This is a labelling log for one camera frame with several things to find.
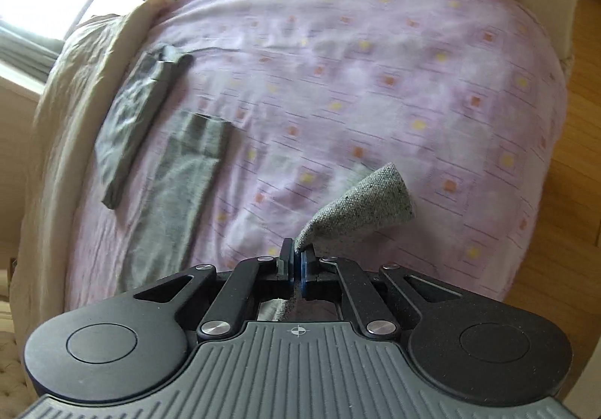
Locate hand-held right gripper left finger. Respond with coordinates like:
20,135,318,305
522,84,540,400
134,238,296,338

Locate dark grey folded pants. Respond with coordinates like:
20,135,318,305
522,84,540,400
94,43,194,210

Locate light grey pants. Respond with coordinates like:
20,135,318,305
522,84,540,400
119,111,418,322

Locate beige tufted headboard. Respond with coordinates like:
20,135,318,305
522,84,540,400
0,330,30,401

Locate pink printed bed sheet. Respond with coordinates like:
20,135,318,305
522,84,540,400
63,0,569,313

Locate beige duvet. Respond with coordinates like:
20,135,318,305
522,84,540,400
14,0,171,335

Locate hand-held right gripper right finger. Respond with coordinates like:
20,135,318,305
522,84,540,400
300,245,465,338

